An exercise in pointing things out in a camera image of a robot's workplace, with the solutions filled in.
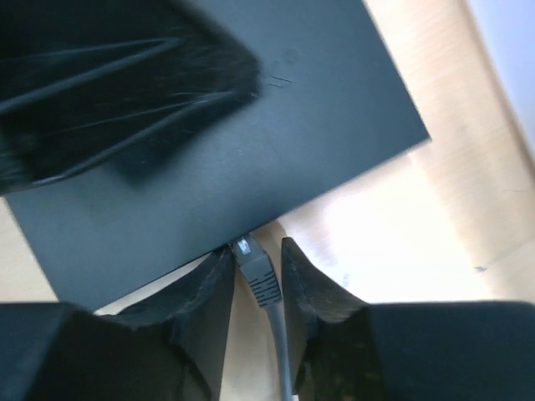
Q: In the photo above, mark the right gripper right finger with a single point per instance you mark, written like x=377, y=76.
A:
x=342, y=348

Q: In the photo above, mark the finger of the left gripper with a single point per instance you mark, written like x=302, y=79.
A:
x=82, y=81

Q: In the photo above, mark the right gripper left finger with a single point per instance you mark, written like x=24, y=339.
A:
x=169, y=346

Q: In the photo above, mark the black network switch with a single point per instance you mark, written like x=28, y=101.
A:
x=330, y=106

